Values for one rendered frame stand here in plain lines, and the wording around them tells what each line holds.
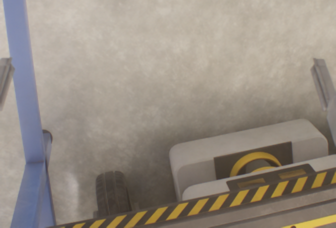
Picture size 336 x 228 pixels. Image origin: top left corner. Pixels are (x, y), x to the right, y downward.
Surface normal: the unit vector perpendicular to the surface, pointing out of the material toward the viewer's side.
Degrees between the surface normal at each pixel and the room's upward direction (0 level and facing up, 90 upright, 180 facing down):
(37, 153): 0
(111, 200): 56
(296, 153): 0
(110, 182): 81
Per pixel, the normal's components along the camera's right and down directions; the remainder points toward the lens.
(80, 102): 0.13, 0.33
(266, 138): -0.15, -0.92
